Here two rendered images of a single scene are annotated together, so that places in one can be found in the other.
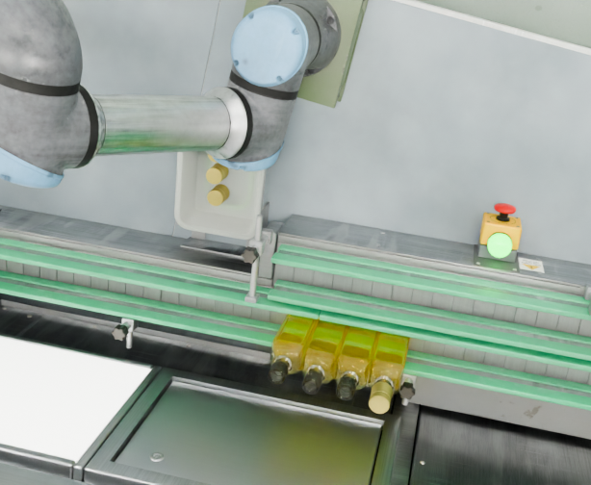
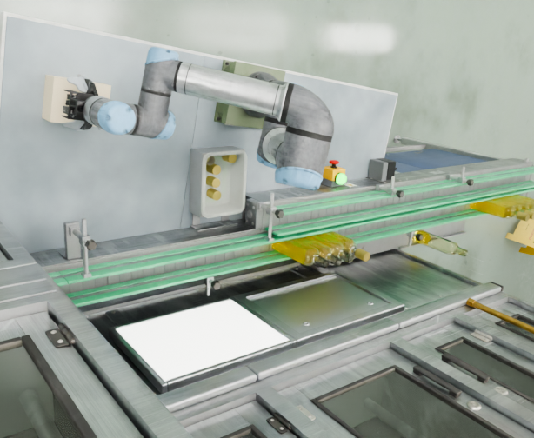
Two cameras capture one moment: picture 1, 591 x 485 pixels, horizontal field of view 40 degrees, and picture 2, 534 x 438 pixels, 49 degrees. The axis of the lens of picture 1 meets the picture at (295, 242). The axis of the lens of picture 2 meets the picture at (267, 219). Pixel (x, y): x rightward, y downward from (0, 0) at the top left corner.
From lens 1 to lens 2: 148 cm
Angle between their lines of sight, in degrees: 45
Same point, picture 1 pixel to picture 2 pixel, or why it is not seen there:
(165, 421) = (279, 312)
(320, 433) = (327, 288)
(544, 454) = (377, 263)
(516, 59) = (327, 92)
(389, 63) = not seen: hidden behind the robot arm
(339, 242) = (289, 198)
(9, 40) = (323, 117)
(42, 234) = (130, 250)
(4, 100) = (322, 148)
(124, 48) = not seen: hidden behind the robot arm
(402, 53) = not seen: hidden behind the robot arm
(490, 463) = (370, 274)
